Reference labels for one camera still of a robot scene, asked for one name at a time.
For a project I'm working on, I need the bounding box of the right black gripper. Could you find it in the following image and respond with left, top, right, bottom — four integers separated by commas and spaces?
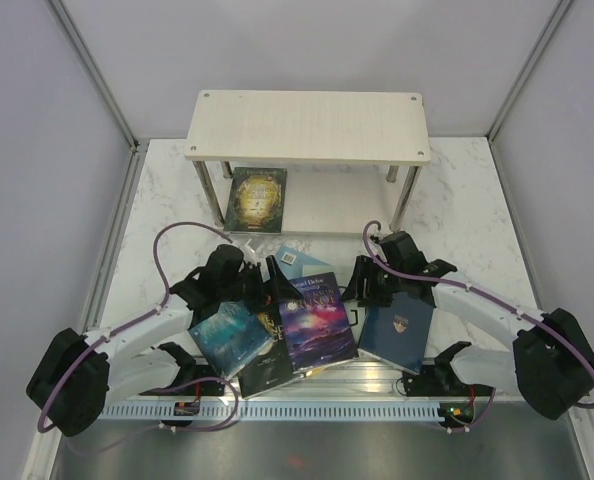
340, 254, 405, 308

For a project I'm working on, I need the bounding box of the teal sea cover book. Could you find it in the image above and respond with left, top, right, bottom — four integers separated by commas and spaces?
189, 302, 273, 380

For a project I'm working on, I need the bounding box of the black Moon and Sixpence book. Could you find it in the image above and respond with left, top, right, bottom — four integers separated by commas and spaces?
238, 309, 302, 399

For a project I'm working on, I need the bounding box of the grey Great Gatsby book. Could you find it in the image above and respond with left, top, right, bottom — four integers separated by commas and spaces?
343, 279, 366, 328

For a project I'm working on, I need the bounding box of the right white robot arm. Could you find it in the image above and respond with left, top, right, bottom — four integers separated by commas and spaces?
347, 231, 594, 420

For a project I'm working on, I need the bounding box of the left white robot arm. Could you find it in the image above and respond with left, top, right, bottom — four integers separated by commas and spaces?
26, 244, 302, 437

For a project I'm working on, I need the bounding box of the purple Robinson Crusoe book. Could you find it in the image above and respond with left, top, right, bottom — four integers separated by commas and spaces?
279, 272, 358, 373

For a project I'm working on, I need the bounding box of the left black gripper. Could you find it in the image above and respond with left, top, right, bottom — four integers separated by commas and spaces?
219, 256, 302, 316

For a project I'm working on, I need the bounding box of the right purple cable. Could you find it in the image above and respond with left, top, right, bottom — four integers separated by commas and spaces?
361, 219, 594, 411

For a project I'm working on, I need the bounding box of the purple cable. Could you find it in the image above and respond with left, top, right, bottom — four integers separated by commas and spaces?
361, 219, 594, 411
36, 222, 236, 432

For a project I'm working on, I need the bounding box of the white slotted cable duct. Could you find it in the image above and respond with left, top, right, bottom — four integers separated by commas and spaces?
99, 399, 448, 422

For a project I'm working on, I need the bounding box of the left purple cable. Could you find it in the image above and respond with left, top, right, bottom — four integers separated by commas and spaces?
36, 222, 236, 432

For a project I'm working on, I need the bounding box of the navy blue crest book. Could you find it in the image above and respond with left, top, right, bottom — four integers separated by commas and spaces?
358, 292, 434, 375

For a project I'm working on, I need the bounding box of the light blue barcode book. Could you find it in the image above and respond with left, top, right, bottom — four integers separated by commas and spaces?
274, 246, 333, 280

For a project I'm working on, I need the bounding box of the white two-tier wooden shelf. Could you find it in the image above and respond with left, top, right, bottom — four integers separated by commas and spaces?
184, 90, 431, 236

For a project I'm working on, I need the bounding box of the green fantasy cover book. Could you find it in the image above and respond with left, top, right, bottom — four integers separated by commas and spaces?
224, 167, 287, 234

